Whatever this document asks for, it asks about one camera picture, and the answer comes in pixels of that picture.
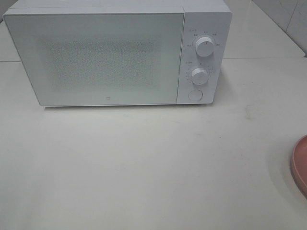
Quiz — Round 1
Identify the white microwave door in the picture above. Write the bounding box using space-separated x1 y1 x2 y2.
4 13 184 106

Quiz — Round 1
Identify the upper white power knob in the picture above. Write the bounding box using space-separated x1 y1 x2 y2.
195 35 215 58

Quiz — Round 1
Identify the white microwave oven body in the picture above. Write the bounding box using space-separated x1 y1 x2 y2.
3 0 232 106

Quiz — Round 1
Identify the pink round plate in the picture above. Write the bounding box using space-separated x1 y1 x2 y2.
291 135 307 197

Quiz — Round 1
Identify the round white door-release button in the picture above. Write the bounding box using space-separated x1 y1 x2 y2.
189 90 203 102

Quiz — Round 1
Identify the lower white timer knob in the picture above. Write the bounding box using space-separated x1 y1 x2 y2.
191 68 209 86

